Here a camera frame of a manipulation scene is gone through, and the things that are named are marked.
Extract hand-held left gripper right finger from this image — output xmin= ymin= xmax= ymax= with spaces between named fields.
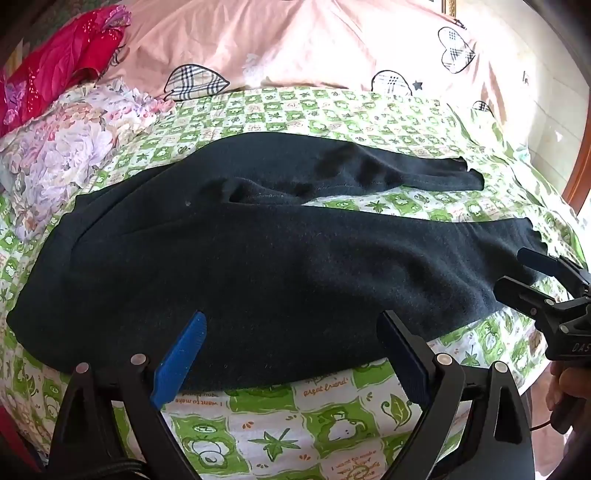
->
xmin=376 ymin=310 xmax=536 ymax=480

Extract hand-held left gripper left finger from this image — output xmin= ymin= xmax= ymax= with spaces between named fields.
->
xmin=46 ymin=311 xmax=208 ymax=480

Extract brown wooden frame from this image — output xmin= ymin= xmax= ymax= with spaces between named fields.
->
xmin=566 ymin=152 xmax=591 ymax=217

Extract pale floral pillow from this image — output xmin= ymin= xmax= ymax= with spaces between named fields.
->
xmin=0 ymin=80 xmax=176 ymax=241

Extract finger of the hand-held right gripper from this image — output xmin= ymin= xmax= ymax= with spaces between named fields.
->
xmin=517 ymin=248 xmax=591 ymax=296
xmin=493 ymin=275 xmax=571 ymax=320

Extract black pants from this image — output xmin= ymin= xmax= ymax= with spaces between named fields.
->
xmin=7 ymin=133 xmax=546 ymax=391

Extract person's right hand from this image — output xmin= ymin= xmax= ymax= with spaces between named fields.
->
xmin=547 ymin=357 xmax=591 ymax=435

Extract pink heart-print pillow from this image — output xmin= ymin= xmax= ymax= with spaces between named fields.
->
xmin=99 ymin=0 xmax=509 ymax=123

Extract green printed bedsheet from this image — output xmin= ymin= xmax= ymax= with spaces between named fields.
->
xmin=0 ymin=85 xmax=583 ymax=480

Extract red floral quilt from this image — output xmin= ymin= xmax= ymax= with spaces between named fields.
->
xmin=0 ymin=4 xmax=132 ymax=137

